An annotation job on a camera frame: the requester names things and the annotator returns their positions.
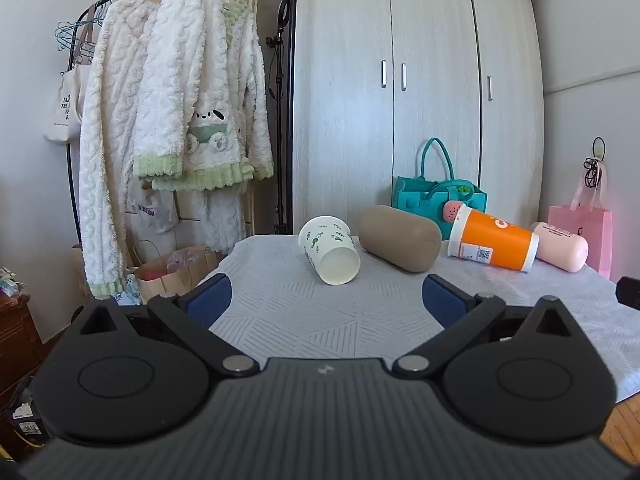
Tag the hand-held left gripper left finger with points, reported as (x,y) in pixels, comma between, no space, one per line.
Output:
(210,300)

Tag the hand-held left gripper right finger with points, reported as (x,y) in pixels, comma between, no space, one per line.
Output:
(442,300)

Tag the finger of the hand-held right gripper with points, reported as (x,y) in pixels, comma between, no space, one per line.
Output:
(629,294)

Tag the white leaf-print paper cup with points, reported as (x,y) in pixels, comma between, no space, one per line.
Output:
(320,241)

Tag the brown cup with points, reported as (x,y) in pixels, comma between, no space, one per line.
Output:
(400,237)

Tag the pink cup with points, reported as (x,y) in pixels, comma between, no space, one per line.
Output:
(562,250)

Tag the orange cup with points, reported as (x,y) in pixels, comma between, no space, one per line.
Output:
(500,240)

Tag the clear plastic bag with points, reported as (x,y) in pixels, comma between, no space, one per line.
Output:
(187,259)

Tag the brown paper bag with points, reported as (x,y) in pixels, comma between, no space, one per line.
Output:
(165,280)

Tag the pink paper bag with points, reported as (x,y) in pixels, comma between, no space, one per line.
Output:
(597,230)

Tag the watermelon bag charm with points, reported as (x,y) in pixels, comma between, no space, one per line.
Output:
(451,211)

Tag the grey patterned tablecloth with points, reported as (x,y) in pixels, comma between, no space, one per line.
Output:
(350,310)

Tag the teal tote bag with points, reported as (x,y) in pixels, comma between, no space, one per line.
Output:
(415,200)

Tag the white printed shirt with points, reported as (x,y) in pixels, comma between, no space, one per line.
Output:
(152,212)

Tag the black clothes rack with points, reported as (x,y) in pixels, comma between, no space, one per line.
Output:
(72,200)

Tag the long white fluffy robe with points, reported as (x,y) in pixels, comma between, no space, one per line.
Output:
(107,160)

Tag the dark wooden cabinet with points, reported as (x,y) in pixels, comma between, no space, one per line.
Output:
(15,335)

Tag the light wooden wardrobe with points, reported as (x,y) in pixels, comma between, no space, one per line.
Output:
(345,110)

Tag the white green-trim fluffy jacket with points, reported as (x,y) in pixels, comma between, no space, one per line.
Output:
(200,85)

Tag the black box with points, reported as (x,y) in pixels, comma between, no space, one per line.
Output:
(27,417)

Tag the white canvas tote bag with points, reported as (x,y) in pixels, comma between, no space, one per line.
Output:
(62,110)

